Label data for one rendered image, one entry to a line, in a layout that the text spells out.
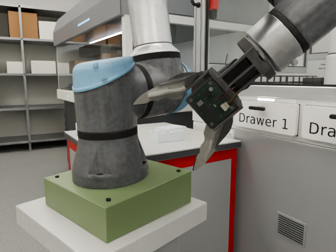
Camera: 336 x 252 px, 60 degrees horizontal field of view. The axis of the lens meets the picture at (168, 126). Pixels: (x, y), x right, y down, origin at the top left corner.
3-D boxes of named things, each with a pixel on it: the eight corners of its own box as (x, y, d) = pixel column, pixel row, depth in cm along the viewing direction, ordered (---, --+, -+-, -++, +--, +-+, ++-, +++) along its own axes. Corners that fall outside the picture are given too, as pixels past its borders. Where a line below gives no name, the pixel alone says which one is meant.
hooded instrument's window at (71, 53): (123, 97, 169) (121, 16, 162) (58, 89, 318) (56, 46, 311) (258, 93, 228) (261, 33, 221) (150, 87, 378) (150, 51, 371)
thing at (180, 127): (168, 132, 140) (168, 129, 140) (156, 130, 146) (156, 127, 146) (186, 129, 149) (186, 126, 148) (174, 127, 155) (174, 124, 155)
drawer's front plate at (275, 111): (294, 136, 101) (296, 104, 99) (234, 125, 125) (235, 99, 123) (297, 136, 102) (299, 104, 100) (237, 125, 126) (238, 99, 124)
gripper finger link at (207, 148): (189, 181, 45) (202, 124, 43) (193, 167, 51) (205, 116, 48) (208, 186, 45) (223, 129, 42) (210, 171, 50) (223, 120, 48)
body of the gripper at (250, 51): (175, 95, 41) (244, 33, 37) (184, 88, 49) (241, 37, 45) (211, 136, 41) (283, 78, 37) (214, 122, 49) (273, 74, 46)
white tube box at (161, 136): (158, 143, 116) (158, 133, 116) (148, 139, 124) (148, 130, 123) (184, 140, 123) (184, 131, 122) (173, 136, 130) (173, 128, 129)
